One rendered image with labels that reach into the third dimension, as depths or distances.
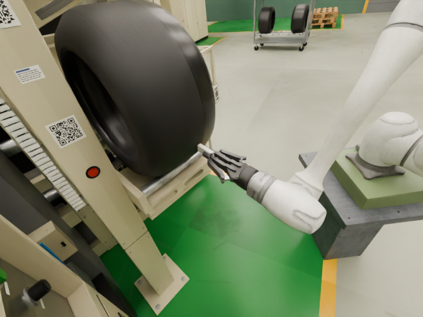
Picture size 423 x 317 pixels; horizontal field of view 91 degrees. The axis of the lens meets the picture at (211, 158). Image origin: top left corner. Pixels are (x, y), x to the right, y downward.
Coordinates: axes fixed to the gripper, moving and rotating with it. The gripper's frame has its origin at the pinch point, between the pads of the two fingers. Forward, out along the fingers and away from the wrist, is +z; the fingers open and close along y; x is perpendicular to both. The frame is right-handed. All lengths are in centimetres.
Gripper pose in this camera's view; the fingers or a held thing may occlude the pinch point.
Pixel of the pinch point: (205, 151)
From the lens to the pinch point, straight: 74.3
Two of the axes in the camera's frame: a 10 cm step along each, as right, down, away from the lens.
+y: -6.7, 5.3, -5.1
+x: 0.1, 7.0, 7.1
